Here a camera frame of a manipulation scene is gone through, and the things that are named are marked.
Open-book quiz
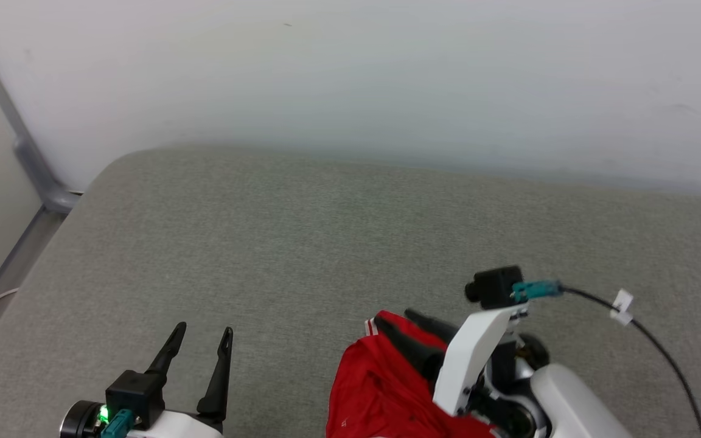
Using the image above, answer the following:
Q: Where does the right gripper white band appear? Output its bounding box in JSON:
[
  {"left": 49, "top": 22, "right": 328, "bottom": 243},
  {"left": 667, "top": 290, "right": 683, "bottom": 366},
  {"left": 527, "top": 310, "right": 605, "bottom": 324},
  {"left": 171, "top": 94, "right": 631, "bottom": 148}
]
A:
[{"left": 374, "top": 303, "right": 552, "bottom": 438}]

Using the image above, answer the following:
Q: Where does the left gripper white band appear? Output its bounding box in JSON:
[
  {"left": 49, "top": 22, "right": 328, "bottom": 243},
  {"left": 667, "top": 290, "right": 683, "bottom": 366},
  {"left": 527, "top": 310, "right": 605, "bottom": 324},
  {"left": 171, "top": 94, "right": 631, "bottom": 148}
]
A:
[{"left": 60, "top": 321, "right": 234, "bottom": 438}]

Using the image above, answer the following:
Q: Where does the red and white jersey garment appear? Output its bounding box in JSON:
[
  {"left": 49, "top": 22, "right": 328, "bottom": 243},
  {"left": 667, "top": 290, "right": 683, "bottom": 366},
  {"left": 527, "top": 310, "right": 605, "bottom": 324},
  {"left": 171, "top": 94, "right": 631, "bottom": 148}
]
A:
[{"left": 325, "top": 309, "right": 500, "bottom": 438}]

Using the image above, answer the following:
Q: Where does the grey metal frame rail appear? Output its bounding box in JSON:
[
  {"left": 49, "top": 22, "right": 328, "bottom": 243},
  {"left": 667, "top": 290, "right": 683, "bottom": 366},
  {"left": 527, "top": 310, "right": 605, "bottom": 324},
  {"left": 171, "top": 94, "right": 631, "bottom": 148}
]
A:
[{"left": 0, "top": 12, "right": 83, "bottom": 332}]

